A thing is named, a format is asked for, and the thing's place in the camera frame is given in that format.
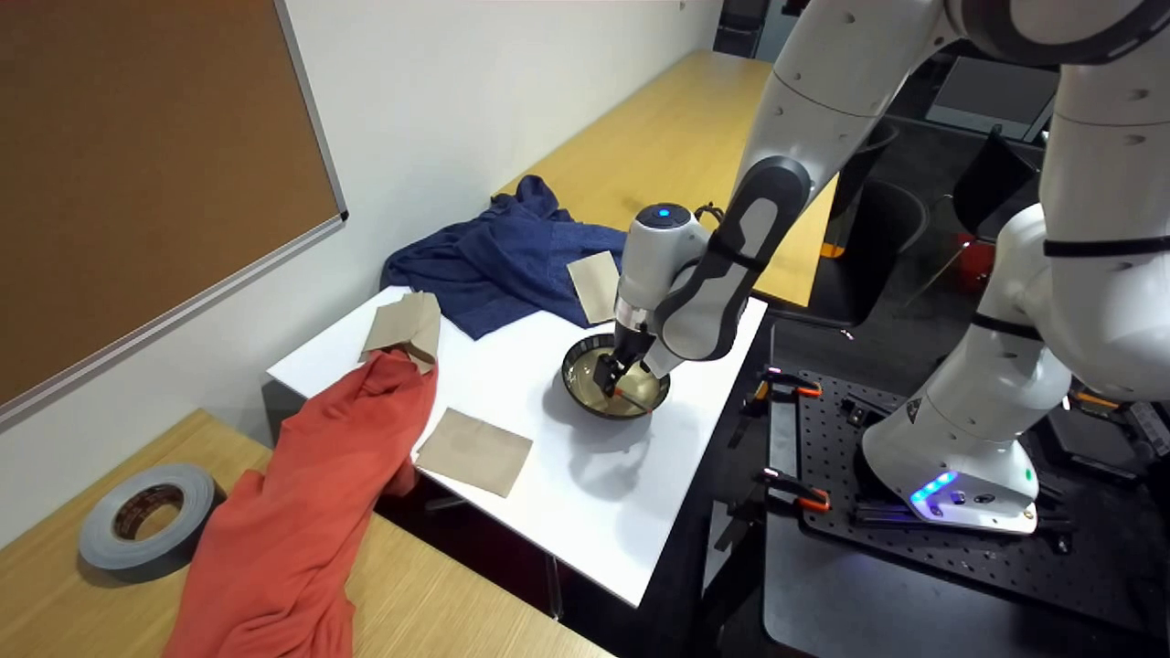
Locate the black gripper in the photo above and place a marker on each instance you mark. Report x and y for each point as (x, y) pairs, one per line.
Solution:
(636, 341)

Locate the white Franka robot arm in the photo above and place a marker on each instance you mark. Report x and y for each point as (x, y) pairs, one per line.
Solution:
(1074, 268)

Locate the dark bowl with pale inside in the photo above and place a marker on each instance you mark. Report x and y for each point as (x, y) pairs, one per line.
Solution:
(581, 373)

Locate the brown paper napkin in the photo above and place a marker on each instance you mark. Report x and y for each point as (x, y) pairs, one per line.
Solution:
(402, 326)
(475, 456)
(593, 287)

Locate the dark blue cloth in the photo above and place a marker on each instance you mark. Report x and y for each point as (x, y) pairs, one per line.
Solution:
(500, 262)

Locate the wooden table under blue cloth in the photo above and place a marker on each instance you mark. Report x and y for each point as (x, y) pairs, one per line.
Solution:
(658, 133)

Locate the wooden table with tape roll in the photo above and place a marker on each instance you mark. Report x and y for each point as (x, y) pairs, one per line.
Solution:
(463, 624)

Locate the red cloth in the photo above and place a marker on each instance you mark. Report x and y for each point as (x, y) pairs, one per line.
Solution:
(316, 513)

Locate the cork notice board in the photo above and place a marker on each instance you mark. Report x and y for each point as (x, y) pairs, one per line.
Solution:
(132, 171)

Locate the grey tape roll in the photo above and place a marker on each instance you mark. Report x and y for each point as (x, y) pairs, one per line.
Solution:
(114, 549)

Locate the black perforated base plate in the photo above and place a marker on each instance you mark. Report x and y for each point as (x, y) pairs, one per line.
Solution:
(854, 535)

